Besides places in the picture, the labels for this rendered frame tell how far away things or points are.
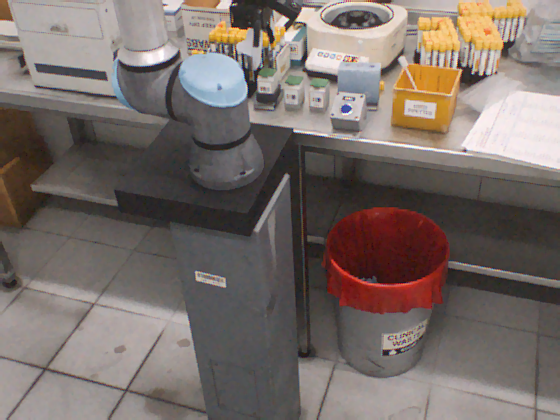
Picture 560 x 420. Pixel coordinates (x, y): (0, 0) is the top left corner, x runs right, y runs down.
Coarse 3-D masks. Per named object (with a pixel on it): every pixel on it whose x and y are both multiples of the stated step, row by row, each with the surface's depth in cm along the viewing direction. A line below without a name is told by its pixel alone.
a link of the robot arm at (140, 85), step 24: (120, 0) 112; (144, 0) 112; (120, 24) 116; (144, 24) 115; (120, 48) 122; (144, 48) 117; (168, 48) 120; (120, 72) 124; (144, 72) 119; (168, 72) 120; (120, 96) 125; (144, 96) 122
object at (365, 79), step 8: (344, 64) 159; (352, 64) 159; (368, 64) 158; (376, 64) 158; (344, 72) 157; (352, 72) 157; (360, 72) 157; (368, 72) 156; (376, 72) 156; (344, 80) 159; (352, 80) 158; (360, 80) 158; (368, 80) 157; (376, 80) 157; (344, 88) 160; (352, 88) 160; (360, 88) 159; (368, 88) 159; (376, 88) 158; (368, 96) 160; (376, 96) 160; (368, 104) 161; (376, 104) 161
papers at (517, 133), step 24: (528, 96) 159; (552, 96) 158; (480, 120) 151; (504, 120) 151; (528, 120) 150; (552, 120) 149; (480, 144) 143; (504, 144) 143; (528, 144) 142; (552, 144) 142; (552, 168) 136
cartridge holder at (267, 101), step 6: (276, 90) 164; (282, 90) 168; (258, 96) 164; (264, 96) 163; (270, 96) 163; (276, 96) 164; (258, 102) 164; (264, 102) 164; (270, 102) 163; (276, 102) 164; (258, 108) 164; (264, 108) 163; (270, 108) 163
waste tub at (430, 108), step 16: (416, 64) 157; (400, 80) 153; (416, 80) 159; (432, 80) 157; (448, 80) 156; (400, 96) 149; (416, 96) 147; (432, 96) 146; (448, 96) 144; (400, 112) 151; (416, 112) 150; (432, 112) 148; (448, 112) 147; (416, 128) 152; (432, 128) 151
